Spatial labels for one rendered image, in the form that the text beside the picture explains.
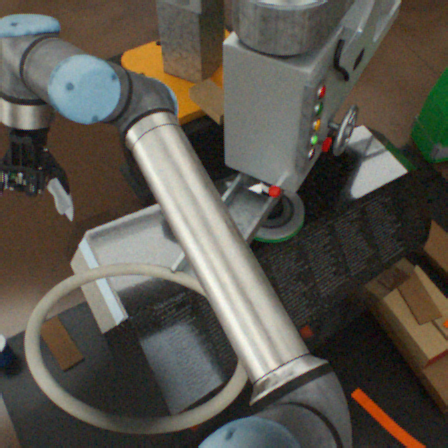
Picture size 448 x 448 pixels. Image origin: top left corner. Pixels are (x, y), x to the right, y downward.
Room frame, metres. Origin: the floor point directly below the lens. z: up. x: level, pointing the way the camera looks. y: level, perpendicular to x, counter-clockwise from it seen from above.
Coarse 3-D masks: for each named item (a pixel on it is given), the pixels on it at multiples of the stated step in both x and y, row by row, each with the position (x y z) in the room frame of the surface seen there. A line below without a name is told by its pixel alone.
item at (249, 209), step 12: (240, 180) 1.05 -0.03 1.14; (228, 192) 1.00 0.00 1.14; (240, 192) 1.04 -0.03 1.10; (252, 192) 1.04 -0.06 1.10; (228, 204) 0.99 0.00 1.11; (240, 204) 0.99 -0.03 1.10; (252, 204) 0.99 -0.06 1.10; (264, 204) 0.99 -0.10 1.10; (240, 216) 0.95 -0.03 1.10; (252, 216) 0.95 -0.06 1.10; (264, 216) 0.93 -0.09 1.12; (240, 228) 0.91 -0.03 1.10; (252, 228) 0.88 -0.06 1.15; (252, 240) 0.87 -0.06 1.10; (180, 264) 0.78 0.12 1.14
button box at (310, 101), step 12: (324, 72) 1.02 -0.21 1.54; (312, 84) 0.98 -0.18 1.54; (312, 96) 0.97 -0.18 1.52; (324, 96) 1.03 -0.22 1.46; (312, 108) 0.97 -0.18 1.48; (300, 120) 0.98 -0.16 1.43; (312, 120) 0.97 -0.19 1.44; (300, 132) 0.98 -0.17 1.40; (312, 132) 0.99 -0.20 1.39; (300, 144) 0.97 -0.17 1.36; (300, 156) 0.97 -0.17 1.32; (300, 168) 0.97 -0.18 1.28
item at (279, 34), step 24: (240, 0) 1.05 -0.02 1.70; (264, 0) 1.02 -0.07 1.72; (288, 0) 1.02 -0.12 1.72; (312, 0) 1.02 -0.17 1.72; (336, 0) 1.07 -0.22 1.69; (240, 24) 1.05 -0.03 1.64; (264, 24) 1.01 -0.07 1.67; (288, 24) 1.00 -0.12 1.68; (312, 24) 1.01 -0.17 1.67; (336, 24) 1.09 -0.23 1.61; (264, 48) 1.01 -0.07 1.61; (288, 48) 1.00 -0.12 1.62; (312, 48) 1.01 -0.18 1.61
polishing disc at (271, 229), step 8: (288, 192) 1.19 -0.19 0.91; (288, 200) 1.16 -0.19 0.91; (296, 200) 1.16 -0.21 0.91; (288, 208) 1.13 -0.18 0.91; (296, 208) 1.13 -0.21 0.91; (280, 216) 1.09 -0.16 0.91; (288, 216) 1.09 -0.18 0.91; (296, 216) 1.09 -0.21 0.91; (264, 224) 1.06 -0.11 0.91; (272, 224) 1.06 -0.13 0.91; (280, 224) 1.06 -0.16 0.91; (288, 224) 1.06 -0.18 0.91; (296, 224) 1.06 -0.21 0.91; (264, 232) 1.03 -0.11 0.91; (272, 232) 1.03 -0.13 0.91; (280, 232) 1.03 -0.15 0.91; (288, 232) 1.03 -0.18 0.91
